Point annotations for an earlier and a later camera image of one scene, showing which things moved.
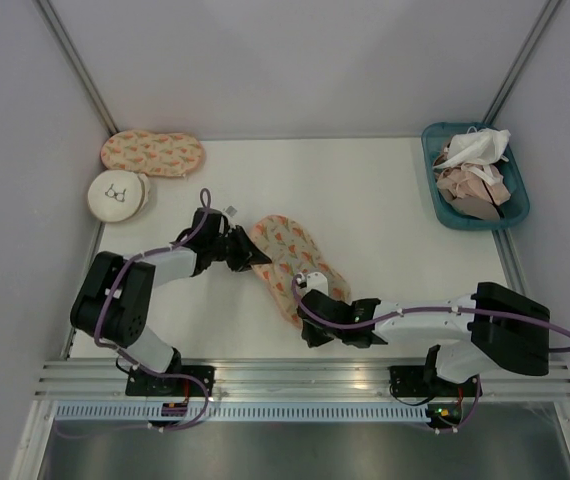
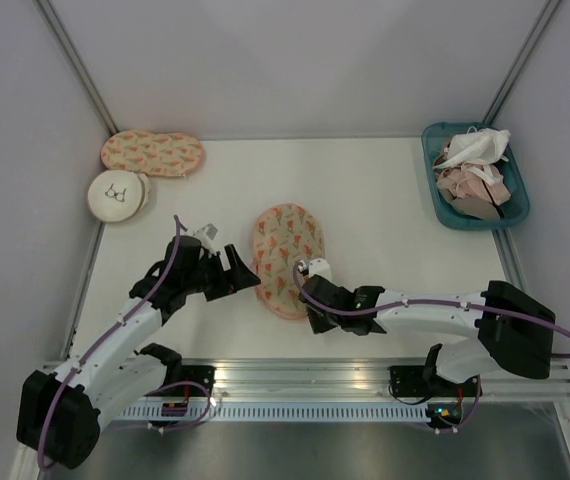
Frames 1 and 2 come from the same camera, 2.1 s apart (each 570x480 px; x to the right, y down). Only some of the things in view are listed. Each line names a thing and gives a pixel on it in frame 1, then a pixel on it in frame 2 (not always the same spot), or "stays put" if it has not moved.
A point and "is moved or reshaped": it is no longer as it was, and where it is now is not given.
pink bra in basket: (462, 181) stays put
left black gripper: (248, 254) -> (229, 281)
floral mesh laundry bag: (291, 254) is moved or reshaped
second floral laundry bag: (160, 154) stays put
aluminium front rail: (285, 378) stays put
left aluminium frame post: (77, 64) stays put
